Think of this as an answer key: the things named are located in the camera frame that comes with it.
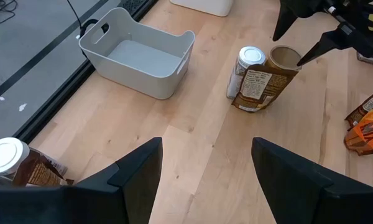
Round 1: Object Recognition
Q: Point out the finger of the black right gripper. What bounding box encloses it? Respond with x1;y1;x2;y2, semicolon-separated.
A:
297;26;351;67
272;0;300;42

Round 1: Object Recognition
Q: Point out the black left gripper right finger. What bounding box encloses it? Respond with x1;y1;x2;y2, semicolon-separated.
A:
251;136;373;224

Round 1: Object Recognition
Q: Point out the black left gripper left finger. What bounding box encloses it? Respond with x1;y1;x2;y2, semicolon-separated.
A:
0;136;164;224

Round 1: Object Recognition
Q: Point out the cardboard spice canister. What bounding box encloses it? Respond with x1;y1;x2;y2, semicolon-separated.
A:
265;45;303;73

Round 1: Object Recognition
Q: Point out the white plastic storage bin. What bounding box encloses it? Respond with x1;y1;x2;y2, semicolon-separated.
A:
78;7;196;101
168;0;235;17

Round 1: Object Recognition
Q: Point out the black computer case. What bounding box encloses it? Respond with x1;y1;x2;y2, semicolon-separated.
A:
117;0;159;20

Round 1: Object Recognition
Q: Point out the black aluminium table frame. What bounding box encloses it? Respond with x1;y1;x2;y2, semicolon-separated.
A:
12;0;159;144

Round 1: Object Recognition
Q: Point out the black hanging power cable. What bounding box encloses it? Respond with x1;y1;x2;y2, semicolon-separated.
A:
66;0;110;40

